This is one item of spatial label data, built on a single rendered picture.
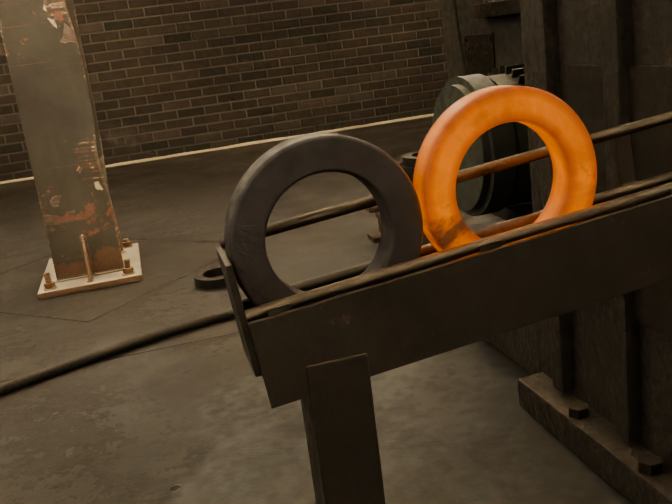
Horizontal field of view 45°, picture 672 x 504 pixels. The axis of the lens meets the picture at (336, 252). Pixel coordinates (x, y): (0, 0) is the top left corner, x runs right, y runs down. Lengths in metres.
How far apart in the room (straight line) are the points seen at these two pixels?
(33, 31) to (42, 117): 0.31
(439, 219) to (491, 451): 0.96
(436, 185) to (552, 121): 0.13
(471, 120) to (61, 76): 2.57
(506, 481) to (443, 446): 0.18
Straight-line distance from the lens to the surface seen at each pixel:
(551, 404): 1.69
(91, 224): 3.28
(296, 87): 6.93
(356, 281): 0.73
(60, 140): 3.23
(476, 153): 2.10
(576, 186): 0.83
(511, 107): 0.78
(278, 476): 1.67
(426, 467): 1.63
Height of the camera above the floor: 0.84
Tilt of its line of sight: 15 degrees down
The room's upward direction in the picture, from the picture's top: 7 degrees counter-clockwise
